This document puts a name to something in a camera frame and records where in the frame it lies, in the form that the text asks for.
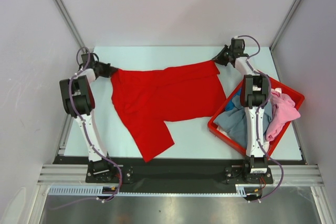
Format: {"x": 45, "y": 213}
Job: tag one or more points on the grey-blue t-shirt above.
{"x": 234, "y": 124}

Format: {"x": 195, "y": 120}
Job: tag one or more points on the pink t-shirt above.
{"x": 283, "y": 111}

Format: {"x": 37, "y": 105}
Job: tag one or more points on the blue t-shirt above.
{"x": 234, "y": 102}

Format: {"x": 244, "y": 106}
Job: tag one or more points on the grey cable duct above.
{"x": 251, "y": 190}
{"x": 73, "y": 190}

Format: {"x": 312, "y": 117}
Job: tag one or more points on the aluminium corner post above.
{"x": 69, "y": 22}
{"x": 285, "y": 23}

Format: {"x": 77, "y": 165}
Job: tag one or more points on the left aluminium corner post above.
{"x": 69, "y": 22}

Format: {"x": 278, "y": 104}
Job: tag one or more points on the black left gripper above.
{"x": 109, "y": 70}

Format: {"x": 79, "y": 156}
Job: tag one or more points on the left grey cable duct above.
{"x": 73, "y": 190}

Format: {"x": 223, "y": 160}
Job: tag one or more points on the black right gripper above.
{"x": 219, "y": 59}

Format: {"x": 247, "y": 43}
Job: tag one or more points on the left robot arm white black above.
{"x": 79, "y": 103}

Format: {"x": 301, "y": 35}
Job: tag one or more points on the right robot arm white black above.
{"x": 254, "y": 96}

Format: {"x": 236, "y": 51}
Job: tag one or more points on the right aluminium corner post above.
{"x": 285, "y": 23}

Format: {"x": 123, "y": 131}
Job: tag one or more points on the aluminium front rail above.
{"x": 54, "y": 174}

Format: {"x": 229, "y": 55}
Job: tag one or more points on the right grey cable duct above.
{"x": 251, "y": 190}

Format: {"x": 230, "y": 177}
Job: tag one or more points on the red t-shirt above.
{"x": 146, "y": 100}

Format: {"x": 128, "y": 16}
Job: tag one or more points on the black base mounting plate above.
{"x": 168, "y": 176}

